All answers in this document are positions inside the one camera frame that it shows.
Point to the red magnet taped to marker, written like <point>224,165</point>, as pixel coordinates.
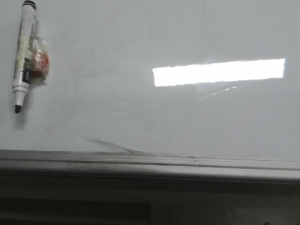
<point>40,62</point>

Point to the white whiteboard surface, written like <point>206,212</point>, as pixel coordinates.
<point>186,77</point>

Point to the grey aluminium whiteboard frame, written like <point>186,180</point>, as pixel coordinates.
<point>149,166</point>

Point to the white black whiteboard marker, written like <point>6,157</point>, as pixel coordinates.
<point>24,55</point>

